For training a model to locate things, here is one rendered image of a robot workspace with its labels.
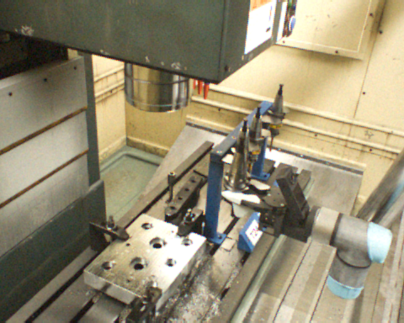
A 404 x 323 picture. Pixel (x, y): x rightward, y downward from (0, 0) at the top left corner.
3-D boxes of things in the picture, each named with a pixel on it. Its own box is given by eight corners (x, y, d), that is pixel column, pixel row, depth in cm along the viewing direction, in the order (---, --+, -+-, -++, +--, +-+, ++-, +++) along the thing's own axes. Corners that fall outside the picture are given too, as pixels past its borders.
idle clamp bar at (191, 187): (202, 191, 171) (203, 177, 167) (174, 231, 150) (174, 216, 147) (190, 188, 172) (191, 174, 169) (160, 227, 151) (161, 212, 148)
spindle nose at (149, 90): (138, 82, 113) (137, 35, 107) (199, 92, 110) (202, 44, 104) (114, 107, 100) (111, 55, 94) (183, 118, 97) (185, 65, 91)
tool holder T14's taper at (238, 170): (230, 169, 105) (233, 144, 101) (248, 173, 104) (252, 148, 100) (225, 179, 101) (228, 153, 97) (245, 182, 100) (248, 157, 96)
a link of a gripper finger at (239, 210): (217, 216, 103) (257, 225, 101) (220, 195, 100) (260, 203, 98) (220, 208, 105) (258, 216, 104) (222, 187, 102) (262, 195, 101)
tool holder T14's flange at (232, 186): (226, 175, 107) (228, 166, 106) (252, 181, 105) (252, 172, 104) (220, 189, 102) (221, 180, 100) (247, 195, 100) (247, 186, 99)
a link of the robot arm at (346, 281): (364, 275, 107) (378, 240, 101) (357, 308, 98) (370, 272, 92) (332, 263, 110) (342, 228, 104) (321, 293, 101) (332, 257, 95)
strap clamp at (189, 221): (201, 235, 149) (204, 199, 141) (183, 260, 139) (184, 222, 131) (193, 232, 150) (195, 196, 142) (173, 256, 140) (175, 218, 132)
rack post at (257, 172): (269, 176, 183) (281, 110, 168) (265, 182, 179) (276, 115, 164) (247, 169, 187) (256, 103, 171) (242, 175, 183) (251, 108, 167)
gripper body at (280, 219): (253, 230, 102) (305, 249, 98) (258, 199, 98) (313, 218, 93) (264, 212, 108) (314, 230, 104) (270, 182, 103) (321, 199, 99)
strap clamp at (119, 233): (131, 257, 138) (130, 219, 131) (124, 264, 136) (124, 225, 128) (97, 242, 143) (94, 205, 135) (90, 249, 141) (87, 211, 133)
